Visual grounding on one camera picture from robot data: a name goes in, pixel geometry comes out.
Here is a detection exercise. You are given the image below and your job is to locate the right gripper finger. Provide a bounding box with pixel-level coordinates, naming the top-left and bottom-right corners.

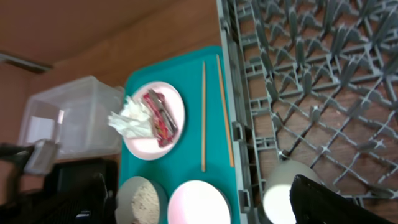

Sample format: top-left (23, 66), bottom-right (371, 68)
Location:
top-left (290, 175), bottom-right (390, 224)

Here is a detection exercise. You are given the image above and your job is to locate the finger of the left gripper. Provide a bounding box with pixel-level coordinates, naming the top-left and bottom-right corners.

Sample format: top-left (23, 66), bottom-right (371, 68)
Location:
top-left (1, 143), bottom-right (34, 162)
top-left (90, 173), bottom-right (116, 224)

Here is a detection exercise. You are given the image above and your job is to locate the small grey cup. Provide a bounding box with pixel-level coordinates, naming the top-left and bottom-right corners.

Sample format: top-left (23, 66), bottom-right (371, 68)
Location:
top-left (262, 160), bottom-right (321, 224)

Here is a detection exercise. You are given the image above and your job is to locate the grey bowl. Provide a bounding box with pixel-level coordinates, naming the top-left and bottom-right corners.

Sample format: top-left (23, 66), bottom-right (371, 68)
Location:
top-left (114, 176), bottom-right (167, 224)

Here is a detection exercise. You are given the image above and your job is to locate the pile of rice grains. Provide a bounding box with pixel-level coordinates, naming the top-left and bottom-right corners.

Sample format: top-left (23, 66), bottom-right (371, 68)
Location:
top-left (131, 182), bottom-right (160, 224)

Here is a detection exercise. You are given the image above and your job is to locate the white tissue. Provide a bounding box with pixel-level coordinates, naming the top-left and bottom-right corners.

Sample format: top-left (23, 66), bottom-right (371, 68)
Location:
top-left (108, 96), bottom-right (155, 139)

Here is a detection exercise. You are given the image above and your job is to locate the pink white bowl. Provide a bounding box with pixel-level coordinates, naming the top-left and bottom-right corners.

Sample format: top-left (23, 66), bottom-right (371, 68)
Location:
top-left (167, 180), bottom-right (232, 224)

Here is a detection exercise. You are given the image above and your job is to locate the large white round plate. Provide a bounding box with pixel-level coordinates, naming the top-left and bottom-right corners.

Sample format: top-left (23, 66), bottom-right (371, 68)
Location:
top-left (124, 82), bottom-right (185, 161)

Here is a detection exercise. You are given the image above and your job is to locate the red snack wrapper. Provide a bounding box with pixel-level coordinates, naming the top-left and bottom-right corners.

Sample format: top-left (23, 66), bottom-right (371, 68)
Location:
top-left (142, 89), bottom-right (178, 147)

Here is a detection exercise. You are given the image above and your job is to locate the wooden chopstick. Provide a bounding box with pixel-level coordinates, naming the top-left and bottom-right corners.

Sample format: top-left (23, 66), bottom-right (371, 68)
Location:
top-left (216, 55), bottom-right (234, 167)
top-left (201, 61), bottom-right (206, 172)

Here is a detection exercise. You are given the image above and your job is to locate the clear plastic waste bin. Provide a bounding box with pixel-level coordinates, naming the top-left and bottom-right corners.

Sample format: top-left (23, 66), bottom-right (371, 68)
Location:
top-left (18, 76), bottom-right (124, 159)

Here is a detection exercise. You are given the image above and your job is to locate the black plastic tray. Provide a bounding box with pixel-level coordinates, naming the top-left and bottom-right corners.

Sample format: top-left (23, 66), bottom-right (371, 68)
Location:
top-left (0, 157), bottom-right (119, 224)

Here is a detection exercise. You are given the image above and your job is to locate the teal plastic serving tray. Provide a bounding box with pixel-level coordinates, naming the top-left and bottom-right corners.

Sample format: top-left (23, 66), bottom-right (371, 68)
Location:
top-left (119, 45), bottom-right (240, 223)

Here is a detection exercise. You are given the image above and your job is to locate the grey plastic dish rack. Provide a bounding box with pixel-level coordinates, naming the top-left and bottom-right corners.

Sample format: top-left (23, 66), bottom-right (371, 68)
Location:
top-left (217, 0), bottom-right (397, 223)

